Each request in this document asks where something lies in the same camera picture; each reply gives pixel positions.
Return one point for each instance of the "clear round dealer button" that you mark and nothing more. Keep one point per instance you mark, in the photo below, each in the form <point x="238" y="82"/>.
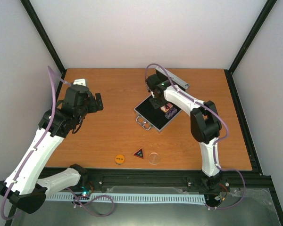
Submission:
<point x="154" y="158"/>

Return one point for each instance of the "red black triangular button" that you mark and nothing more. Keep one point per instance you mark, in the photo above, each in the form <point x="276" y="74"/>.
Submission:
<point x="139" y="153"/>

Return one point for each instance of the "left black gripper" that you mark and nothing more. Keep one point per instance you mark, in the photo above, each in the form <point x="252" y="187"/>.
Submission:
<point x="94" y="107"/>

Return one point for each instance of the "black aluminium frame rail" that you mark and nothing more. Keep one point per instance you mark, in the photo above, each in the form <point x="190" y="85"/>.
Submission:
<point x="190" y="180"/>

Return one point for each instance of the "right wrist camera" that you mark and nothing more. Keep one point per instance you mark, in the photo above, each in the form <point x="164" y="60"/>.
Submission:
<point x="153" y="81"/>

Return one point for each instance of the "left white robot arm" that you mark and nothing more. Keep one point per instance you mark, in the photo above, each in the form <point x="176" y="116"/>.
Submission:
<point x="23" y="188"/>

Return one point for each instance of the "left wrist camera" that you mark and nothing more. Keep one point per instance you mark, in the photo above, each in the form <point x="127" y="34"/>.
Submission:
<point x="80" y="83"/>

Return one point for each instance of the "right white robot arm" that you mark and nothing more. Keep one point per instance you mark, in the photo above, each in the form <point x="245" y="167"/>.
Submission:
<point x="204" y="123"/>

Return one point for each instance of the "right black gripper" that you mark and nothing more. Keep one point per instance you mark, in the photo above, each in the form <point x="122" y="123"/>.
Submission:
<point x="155" y="105"/>

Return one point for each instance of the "playing card deck box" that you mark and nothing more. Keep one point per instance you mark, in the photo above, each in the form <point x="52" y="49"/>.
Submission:
<point x="166" y="107"/>

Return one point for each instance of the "orange blue round button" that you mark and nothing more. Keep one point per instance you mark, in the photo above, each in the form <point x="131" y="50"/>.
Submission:
<point x="119" y="159"/>

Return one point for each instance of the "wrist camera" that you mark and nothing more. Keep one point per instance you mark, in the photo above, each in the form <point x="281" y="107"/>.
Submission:
<point x="80" y="83"/>
<point x="153" y="81"/>

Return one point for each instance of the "tall purple chip stack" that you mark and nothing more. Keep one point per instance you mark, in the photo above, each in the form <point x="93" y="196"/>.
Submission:
<point x="171" y="113"/>

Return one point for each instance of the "white slotted cable duct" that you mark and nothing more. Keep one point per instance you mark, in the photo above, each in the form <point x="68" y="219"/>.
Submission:
<point x="196" y="199"/>

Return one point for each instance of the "aluminium poker case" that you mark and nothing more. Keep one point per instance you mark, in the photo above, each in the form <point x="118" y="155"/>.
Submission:
<point x="147" y="116"/>

